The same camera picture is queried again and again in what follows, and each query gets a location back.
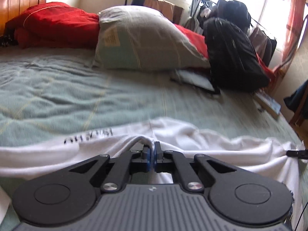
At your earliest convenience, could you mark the black fuzzy garment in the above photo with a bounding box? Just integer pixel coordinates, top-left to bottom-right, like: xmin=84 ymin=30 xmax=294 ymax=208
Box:
xmin=218 ymin=0 xmax=252 ymax=29

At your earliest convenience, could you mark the grey-green checked pillow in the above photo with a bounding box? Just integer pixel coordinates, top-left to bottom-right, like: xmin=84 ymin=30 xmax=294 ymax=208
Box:
xmin=93 ymin=5 xmax=211 ymax=71

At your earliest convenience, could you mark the orange patterned curtain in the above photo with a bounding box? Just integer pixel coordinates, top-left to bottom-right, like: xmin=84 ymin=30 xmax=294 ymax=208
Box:
xmin=272 ymin=0 xmax=308 ymax=85

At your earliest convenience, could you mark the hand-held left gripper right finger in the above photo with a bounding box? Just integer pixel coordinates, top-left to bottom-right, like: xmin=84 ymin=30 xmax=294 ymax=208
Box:
xmin=154 ymin=141 xmax=236 ymax=193

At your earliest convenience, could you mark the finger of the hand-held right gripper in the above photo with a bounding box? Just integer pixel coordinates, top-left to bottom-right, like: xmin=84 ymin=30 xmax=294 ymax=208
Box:
xmin=286 ymin=150 xmax=308 ymax=160

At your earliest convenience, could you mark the paperback book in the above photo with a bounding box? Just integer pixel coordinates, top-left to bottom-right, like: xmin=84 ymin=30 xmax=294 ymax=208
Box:
xmin=255 ymin=93 xmax=281 ymax=120

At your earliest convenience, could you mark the small dark floral cloth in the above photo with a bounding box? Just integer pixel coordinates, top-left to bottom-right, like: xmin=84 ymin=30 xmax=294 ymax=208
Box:
xmin=0 ymin=35 xmax=18 ymax=47

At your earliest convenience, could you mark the beige jacket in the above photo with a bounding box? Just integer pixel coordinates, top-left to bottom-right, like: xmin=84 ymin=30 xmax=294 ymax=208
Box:
xmin=249 ymin=26 xmax=267 ymax=51

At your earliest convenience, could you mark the metal clothes rack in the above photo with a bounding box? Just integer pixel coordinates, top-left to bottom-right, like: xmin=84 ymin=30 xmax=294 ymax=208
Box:
xmin=184 ymin=0 xmax=277 ymax=65

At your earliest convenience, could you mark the dark blue garment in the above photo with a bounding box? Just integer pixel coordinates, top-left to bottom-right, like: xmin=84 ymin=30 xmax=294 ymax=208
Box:
xmin=284 ymin=79 xmax=308 ymax=113

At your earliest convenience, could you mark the white printed t-shirt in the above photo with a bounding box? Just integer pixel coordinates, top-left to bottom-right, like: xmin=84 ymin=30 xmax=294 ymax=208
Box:
xmin=0 ymin=117 xmax=307 ymax=231

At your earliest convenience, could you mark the dark coat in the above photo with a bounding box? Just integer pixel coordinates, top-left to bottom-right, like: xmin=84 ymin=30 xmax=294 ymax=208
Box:
xmin=261 ymin=35 xmax=277 ymax=66

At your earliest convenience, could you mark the brown cardboard box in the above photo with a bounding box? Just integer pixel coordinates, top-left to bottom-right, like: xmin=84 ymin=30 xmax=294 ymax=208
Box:
xmin=144 ymin=0 xmax=184 ymax=24

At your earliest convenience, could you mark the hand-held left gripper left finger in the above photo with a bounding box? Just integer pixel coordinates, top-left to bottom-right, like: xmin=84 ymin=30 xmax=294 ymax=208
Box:
xmin=69 ymin=145 xmax=153 ymax=193

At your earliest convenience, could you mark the black backpack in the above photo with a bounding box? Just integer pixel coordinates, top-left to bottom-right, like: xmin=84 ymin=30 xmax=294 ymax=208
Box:
xmin=171 ymin=17 xmax=270 ymax=94

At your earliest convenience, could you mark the red quilt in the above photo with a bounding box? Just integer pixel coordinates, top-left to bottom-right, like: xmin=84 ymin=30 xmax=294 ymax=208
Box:
xmin=5 ymin=2 xmax=277 ymax=82

